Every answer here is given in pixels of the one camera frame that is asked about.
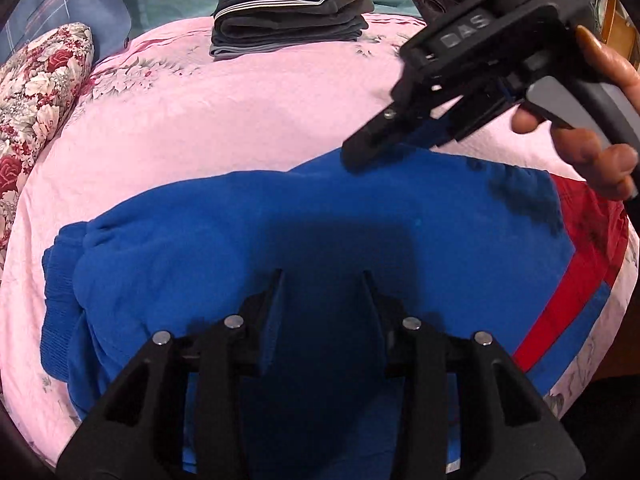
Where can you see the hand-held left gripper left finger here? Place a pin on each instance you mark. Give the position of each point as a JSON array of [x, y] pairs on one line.
[[274, 310]]

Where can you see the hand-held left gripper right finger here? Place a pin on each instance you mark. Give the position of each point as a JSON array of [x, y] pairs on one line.
[[374, 310]]

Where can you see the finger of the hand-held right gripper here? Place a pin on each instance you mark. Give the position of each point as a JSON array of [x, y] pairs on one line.
[[430, 135], [372, 137]]

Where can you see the blue pants with red stripe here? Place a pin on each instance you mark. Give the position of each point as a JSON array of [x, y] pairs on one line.
[[350, 220]]

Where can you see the dark grey folded pants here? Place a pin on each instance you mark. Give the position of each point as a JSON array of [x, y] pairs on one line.
[[285, 30]]

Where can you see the person's right hand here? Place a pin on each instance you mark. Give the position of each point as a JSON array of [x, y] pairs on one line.
[[590, 155]]

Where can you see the wooden bedside furniture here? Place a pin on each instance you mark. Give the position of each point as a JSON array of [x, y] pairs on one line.
[[617, 25]]

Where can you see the pink floral bedsheet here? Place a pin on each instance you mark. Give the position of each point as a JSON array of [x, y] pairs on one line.
[[225, 125]]

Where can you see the red floral pillow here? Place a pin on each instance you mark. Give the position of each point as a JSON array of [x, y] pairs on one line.
[[40, 90]]

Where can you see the blue plaid pillow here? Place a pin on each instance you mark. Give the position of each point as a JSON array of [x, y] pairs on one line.
[[60, 0]]

